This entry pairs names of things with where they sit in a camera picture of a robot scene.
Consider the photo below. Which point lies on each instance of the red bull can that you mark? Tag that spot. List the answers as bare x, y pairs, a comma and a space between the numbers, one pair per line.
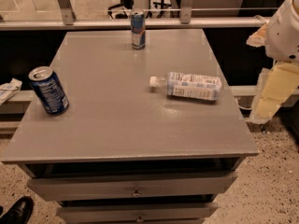
138, 29

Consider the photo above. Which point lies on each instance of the upper grey drawer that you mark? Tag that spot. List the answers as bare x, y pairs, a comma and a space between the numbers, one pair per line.
131, 186

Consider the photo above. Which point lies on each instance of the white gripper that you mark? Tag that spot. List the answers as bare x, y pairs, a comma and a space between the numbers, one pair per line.
284, 36

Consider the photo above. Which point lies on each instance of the blue pepsi can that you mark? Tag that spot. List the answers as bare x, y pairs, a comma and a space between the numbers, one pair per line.
48, 88

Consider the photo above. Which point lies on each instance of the black office chair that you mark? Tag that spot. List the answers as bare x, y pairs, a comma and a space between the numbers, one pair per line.
135, 4

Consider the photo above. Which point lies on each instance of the grey drawer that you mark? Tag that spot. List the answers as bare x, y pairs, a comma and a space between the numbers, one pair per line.
137, 213
131, 186

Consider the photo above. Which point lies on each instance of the grey drawer cabinet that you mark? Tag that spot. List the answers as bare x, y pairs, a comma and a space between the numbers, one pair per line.
117, 125

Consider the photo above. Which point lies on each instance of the blue label plastic bottle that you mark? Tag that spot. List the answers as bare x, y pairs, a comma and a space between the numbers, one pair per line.
191, 86

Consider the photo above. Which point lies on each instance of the crumpled white wrapper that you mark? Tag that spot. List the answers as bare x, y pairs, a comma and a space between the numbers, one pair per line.
8, 90

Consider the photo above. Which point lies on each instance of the black leather shoe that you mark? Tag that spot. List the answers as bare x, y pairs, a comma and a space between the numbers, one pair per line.
20, 212

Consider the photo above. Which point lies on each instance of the lower grey drawer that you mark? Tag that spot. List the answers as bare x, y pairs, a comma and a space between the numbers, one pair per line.
137, 213

